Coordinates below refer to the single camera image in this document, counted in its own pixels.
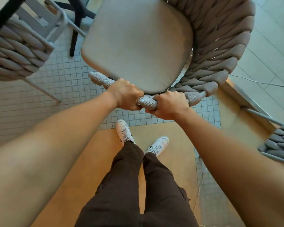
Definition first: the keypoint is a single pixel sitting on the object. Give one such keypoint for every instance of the person's right forearm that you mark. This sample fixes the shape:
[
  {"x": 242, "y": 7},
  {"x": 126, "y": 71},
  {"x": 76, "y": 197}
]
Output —
[{"x": 232, "y": 167}]

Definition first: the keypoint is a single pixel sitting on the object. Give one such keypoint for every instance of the metal floor threshold strip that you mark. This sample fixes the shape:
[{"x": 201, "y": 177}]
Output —
[{"x": 248, "y": 101}]

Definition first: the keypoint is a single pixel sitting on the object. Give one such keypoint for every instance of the person's left forearm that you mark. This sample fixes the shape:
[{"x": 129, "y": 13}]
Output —
[{"x": 52, "y": 148}]

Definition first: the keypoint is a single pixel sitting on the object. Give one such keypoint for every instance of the white sneaker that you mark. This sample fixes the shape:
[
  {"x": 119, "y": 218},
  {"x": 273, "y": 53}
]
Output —
[
  {"x": 123, "y": 131},
  {"x": 159, "y": 145}
]

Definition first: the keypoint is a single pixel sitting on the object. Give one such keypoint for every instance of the person's right hand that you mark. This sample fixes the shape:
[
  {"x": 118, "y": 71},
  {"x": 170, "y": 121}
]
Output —
[{"x": 171, "y": 106}]

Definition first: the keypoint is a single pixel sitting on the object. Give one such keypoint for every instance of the person's right thumb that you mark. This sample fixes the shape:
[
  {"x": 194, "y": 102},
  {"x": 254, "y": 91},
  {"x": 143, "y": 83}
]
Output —
[{"x": 152, "y": 112}]

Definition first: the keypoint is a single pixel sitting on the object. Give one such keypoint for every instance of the dark brown trousers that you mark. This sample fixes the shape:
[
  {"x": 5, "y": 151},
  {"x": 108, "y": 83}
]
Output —
[{"x": 123, "y": 191}]

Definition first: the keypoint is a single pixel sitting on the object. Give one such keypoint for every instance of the person's left hand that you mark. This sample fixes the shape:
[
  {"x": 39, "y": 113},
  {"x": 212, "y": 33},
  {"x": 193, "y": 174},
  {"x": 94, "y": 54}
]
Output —
[{"x": 124, "y": 95}]

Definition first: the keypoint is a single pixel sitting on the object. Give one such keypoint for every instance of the person's left fingers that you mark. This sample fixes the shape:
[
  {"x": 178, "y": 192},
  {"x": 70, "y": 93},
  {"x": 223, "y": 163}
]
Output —
[{"x": 137, "y": 93}]

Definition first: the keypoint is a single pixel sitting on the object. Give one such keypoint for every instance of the grey seat cushion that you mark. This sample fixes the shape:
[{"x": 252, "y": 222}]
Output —
[{"x": 137, "y": 42}]

